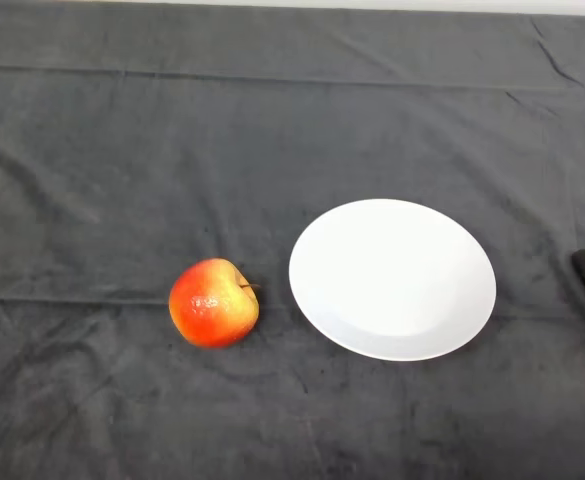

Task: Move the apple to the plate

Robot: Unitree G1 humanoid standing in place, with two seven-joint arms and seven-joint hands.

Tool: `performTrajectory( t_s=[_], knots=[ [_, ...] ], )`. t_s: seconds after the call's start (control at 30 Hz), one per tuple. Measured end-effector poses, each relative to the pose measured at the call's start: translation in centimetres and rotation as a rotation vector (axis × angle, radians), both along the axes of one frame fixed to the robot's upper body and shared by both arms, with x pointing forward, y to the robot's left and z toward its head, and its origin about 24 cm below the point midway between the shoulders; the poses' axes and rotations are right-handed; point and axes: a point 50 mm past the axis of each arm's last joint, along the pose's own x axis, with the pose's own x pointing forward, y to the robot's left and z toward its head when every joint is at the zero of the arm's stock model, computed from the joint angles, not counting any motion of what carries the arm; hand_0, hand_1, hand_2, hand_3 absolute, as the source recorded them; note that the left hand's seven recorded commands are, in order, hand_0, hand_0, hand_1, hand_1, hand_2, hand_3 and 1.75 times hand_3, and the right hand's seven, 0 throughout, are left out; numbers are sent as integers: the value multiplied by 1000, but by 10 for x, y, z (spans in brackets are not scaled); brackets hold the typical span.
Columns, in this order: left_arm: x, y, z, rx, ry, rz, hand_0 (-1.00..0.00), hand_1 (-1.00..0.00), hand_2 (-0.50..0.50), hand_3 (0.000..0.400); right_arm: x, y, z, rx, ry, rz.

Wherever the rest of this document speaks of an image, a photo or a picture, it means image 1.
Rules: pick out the red yellow apple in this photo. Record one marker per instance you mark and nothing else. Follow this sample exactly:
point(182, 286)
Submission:
point(212, 307)

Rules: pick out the white round plate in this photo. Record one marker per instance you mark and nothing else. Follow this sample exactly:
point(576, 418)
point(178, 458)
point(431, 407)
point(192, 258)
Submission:
point(397, 285)

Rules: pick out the black table cloth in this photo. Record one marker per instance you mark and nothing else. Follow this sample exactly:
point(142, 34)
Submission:
point(172, 150)

